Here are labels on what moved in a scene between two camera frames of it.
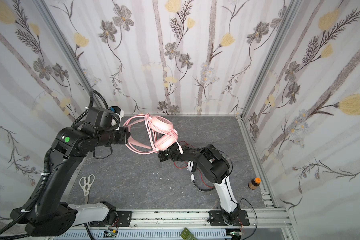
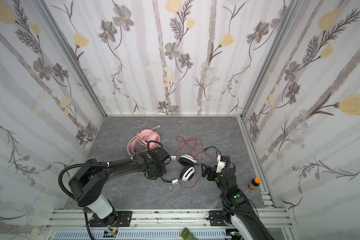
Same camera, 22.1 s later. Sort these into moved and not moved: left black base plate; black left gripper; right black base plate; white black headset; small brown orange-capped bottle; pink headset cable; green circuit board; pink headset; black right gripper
Moved: black right gripper; white black headset; pink headset cable; pink headset; black left gripper
Not moved: right black base plate; green circuit board; small brown orange-capped bottle; left black base plate
